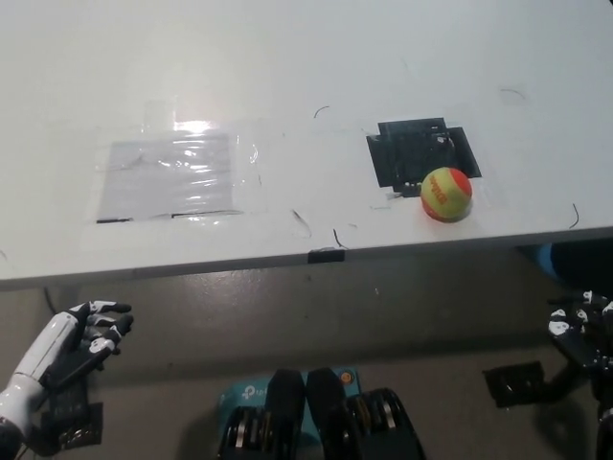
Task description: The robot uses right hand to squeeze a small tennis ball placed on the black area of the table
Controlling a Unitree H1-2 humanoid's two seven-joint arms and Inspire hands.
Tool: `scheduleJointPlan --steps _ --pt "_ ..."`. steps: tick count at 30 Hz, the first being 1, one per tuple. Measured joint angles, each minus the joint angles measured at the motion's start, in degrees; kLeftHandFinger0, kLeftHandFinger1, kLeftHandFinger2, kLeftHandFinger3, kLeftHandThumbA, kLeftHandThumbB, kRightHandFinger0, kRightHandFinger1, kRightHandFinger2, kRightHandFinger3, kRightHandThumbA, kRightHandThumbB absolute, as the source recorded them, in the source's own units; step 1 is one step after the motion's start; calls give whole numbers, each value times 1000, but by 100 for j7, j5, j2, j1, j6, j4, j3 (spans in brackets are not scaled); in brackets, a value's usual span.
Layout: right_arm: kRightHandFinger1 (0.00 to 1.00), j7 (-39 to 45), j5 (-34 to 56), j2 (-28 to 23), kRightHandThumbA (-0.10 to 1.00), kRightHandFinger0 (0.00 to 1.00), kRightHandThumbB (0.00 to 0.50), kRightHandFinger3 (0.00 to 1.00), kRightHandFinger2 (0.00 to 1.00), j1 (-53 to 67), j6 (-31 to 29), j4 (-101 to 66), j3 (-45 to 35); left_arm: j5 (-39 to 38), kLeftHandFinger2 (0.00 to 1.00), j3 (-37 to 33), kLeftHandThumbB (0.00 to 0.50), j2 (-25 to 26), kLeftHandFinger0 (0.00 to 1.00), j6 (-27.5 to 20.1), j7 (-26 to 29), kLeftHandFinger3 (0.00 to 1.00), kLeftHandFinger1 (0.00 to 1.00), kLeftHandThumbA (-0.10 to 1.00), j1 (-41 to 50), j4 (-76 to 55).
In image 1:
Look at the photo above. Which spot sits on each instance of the black floor tape patch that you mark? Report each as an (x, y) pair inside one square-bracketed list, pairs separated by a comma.
[(515, 385), (79, 426)]

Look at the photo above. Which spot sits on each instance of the blue object under table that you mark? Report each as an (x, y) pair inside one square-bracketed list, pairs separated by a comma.
[(547, 261)]

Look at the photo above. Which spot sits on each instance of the yellow orange small tennis ball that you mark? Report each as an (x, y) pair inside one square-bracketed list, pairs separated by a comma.
[(445, 194)]

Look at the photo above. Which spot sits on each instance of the black tape patch on table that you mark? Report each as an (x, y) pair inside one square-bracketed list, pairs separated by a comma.
[(407, 153)]

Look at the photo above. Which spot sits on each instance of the clear plastic film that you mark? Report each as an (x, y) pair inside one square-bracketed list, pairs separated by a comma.
[(246, 153)]

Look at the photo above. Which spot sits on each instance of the teal router box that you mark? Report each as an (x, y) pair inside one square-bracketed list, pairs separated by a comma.
[(244, 395)]

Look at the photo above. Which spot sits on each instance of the clear taped plastic sheet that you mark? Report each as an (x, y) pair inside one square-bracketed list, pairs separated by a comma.
[(163, 182)]

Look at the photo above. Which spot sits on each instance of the small black tape strip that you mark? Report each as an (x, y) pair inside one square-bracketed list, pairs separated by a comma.
[(326, 256)]

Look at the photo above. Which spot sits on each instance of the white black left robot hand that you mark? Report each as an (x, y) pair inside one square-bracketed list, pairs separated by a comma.
[(43, 350)]

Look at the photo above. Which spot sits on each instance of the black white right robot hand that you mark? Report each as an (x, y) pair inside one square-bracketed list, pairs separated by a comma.
[(586, 342)]

